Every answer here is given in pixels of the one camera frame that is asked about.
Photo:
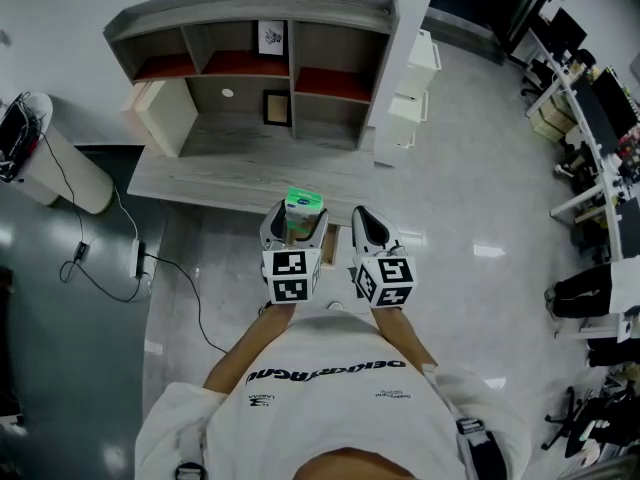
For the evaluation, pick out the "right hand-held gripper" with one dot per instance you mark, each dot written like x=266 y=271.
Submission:
x=390 y=280

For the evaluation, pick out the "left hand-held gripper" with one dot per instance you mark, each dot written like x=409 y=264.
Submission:
x=290 y=275

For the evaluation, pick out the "green and tan carton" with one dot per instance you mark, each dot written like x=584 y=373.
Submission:
x=302 y=200

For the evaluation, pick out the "cardboard box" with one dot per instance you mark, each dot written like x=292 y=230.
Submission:
x=330 y=248

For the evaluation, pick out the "person's left forearm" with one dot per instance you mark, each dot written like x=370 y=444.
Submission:
x=250 y=343

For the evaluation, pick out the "person's right forearm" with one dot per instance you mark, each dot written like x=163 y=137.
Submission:
x=400 y=333

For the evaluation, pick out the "white drawer cabinet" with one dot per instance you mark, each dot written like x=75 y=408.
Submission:
x=410 y=113

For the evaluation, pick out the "person's right white shoe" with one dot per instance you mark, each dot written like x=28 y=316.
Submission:
x=336 y=306

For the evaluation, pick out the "person's white shoe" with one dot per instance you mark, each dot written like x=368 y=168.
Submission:
x=336 y=306
x=265 y=309

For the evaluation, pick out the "person's left white shoe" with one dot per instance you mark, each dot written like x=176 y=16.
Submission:
x=265 y=309

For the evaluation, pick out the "white power strip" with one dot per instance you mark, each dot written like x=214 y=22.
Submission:
x=136 y=258

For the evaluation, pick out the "cream storage box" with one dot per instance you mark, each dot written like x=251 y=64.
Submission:
x=165 y=118

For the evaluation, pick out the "small white paper scrap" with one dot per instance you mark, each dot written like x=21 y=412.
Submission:
x=154 y=347

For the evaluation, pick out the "person's white shirt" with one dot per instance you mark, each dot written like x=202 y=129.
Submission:
x=325 y=418

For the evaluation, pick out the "grey shelf unit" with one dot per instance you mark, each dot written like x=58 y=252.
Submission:
x=330 y=43

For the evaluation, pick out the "white framed drawing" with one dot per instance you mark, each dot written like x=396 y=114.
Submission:
x=272 y=38

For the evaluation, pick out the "pale yellow storage crate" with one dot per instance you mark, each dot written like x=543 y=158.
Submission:
x=559 y=108
x=546 y=127

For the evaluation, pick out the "black power adapter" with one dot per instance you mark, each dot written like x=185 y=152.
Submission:
x=82 y=251

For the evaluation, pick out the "black office chair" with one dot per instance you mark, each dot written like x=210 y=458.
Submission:
x=537 y=78
x=615 y=413

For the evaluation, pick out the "person's head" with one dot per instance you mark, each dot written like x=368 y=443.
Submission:
x=355 y=468

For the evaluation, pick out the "long white office desk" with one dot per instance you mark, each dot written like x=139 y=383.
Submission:
x=597 y=163

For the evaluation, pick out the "black computer monitor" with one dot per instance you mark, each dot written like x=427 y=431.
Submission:
x=569 y=30
x=620 y=100
x=592 y=115
x=629 y=228

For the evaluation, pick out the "black picture frame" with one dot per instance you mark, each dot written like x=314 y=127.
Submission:
x=277 y=108

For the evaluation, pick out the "white cylindrical pedestal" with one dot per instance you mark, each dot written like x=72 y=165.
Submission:
x=75 y=168

